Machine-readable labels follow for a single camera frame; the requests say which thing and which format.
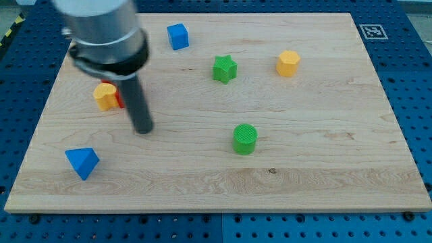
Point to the wooden board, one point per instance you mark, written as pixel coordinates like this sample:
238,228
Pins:
278,113

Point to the blue cube block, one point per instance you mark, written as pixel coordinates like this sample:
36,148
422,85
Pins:
178,36

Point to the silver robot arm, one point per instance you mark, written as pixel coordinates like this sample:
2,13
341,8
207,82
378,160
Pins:
110,44

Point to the black pusher rod tool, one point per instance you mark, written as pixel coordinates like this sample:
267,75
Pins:
132,94

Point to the white fiducial marker tag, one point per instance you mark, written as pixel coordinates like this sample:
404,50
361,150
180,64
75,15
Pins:
373,32

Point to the green star block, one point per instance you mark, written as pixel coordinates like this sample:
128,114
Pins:
224,69

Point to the red block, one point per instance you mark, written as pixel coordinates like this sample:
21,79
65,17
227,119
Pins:
117,95

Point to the yellow heart block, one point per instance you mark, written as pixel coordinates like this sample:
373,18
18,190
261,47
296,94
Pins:
105,96

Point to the yellow hexagon block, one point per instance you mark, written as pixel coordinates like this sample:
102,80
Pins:
287,63

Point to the blue triangle block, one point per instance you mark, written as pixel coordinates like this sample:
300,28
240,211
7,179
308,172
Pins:
83,160

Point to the green cylinder block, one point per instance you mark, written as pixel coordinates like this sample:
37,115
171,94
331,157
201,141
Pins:
244,139

